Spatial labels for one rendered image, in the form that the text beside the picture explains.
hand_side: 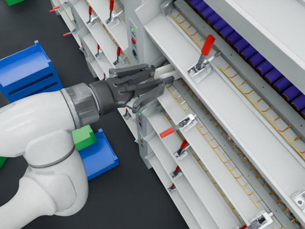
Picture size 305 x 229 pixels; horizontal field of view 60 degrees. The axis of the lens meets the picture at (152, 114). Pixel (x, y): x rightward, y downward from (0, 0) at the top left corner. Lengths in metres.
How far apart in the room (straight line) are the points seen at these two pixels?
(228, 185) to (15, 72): 1.38
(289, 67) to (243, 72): 0.16
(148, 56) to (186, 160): 0.35
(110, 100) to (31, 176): 0.22
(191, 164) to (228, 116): 0.39
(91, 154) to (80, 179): 0.85
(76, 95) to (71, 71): 1.27
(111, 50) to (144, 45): 0.47
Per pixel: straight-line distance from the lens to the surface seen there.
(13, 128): 0.54
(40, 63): 1.70
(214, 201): 0.82
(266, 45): 0.33
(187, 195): 1.02
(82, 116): 0.55
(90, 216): 1.38
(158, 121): 0.90
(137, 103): 0.58
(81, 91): 0.56
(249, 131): 0.47
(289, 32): 0.33
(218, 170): 0.64
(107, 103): 0.57
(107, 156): 1.45
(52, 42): 2.05
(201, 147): 0.65
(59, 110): 0.54
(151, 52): 0.69
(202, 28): 0.54
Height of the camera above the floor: 1.33
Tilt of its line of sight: 59 degrees down
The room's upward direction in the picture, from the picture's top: straight up
